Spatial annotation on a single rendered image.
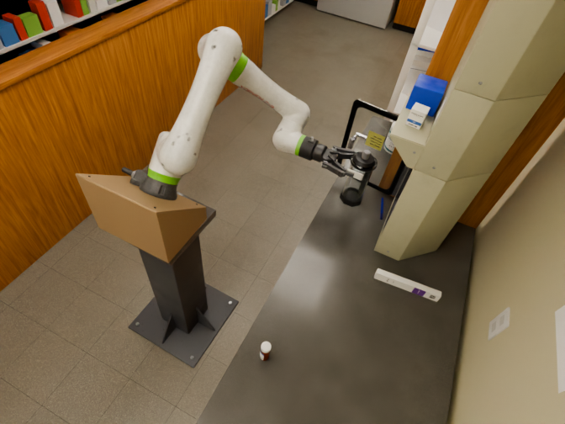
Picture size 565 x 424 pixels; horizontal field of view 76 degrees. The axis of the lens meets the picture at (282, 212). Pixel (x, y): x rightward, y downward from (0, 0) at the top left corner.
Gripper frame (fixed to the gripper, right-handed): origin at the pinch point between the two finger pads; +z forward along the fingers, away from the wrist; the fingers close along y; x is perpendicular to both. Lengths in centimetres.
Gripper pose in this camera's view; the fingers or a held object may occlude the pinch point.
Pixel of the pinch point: (360, 168)
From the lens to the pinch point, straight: 154.5
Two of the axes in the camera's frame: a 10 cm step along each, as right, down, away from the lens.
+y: 4.3, -6.5, 6.2
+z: 9.0, 3.9, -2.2
